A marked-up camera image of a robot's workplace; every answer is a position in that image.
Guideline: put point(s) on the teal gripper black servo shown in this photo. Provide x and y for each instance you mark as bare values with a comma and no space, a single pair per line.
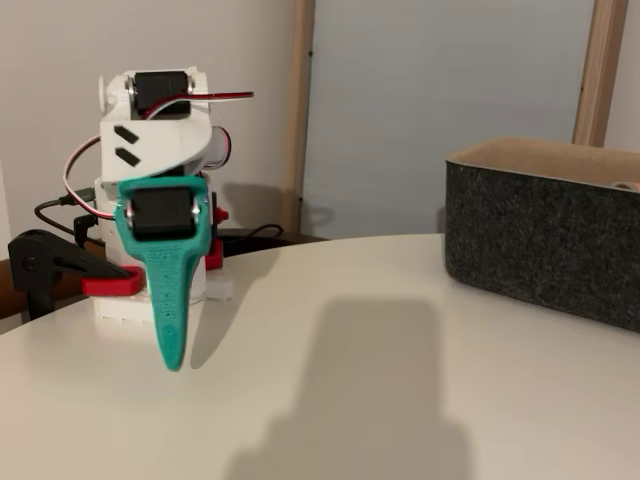
161,212

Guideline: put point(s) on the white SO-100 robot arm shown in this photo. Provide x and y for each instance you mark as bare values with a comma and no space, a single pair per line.
150,145

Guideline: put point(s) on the dark grey felt bin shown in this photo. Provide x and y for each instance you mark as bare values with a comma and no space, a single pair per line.
540,240

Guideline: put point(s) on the black red table clamp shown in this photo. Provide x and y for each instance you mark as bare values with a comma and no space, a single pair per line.
216,257
50,260

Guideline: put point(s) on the grey shelf back panel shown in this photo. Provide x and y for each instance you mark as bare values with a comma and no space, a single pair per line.
440,75

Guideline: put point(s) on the light wooden shelf post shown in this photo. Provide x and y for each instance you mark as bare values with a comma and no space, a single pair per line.
297,125
597,75

